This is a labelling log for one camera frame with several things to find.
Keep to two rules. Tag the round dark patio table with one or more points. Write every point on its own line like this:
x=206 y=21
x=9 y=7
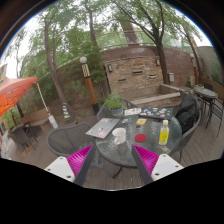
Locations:
x=205 y=92

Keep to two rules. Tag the green plant in teal pot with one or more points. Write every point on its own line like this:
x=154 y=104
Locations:
x=115 y=103

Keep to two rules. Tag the black wall lamp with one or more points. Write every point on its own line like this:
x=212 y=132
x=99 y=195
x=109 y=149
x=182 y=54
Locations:
x=157 y=62
x=110 y=68

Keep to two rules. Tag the thin-trunked tree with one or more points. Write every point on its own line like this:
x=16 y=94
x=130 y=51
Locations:
x=193 y=46

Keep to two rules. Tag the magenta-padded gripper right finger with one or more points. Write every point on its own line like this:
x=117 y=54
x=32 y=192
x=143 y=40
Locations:
x=148 y=159

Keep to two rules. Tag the blue yellow striped cone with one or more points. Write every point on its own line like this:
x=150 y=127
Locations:
x=66 y=111

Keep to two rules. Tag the yellow card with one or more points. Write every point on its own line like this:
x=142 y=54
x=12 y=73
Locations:
x=141 y=121

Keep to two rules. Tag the orange patio umbrella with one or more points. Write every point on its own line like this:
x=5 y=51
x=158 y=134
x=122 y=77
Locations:
x=13 y=91

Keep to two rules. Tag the grey wall box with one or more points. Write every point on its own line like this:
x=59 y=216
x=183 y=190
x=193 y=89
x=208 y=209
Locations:
x=171 y=77

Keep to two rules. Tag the black backpack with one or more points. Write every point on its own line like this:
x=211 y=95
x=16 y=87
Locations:
x=186 y=111

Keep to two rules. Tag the silver laptop with stickers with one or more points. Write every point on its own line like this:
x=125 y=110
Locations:
x=101 y=127

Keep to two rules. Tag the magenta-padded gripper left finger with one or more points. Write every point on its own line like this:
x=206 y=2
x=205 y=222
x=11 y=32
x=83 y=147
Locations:
x=78 y=160

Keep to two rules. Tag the white sticker sheet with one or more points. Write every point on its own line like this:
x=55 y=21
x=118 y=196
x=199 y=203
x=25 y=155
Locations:
x=132 y=111

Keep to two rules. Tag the black laptop with stickers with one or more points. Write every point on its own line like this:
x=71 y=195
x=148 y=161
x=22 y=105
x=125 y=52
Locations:
x=156 y=112

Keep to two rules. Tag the brown wooden lamp post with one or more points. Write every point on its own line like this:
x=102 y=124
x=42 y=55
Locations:
x=194 y=68

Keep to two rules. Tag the flat round red coaster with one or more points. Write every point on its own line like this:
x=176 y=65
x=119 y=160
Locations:
x=140 y=138

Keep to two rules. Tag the white mug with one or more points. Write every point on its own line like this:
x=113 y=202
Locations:
x=119 y=135

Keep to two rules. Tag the clear bottle yellow label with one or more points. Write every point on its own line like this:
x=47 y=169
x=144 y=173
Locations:
x=164 y=134

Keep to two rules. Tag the small colourful sticker card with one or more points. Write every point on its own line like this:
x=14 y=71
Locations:
x=126 y=120

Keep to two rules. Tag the dark metal patio chair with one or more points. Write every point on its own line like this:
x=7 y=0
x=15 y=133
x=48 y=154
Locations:
x=216 y=110

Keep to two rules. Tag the tree with leaning trunk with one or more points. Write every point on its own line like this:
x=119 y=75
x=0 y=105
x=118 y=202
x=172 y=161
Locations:
x=50 y=66

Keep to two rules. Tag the tree with dark forked trunk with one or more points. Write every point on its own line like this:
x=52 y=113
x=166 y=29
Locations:
x=162 y=63

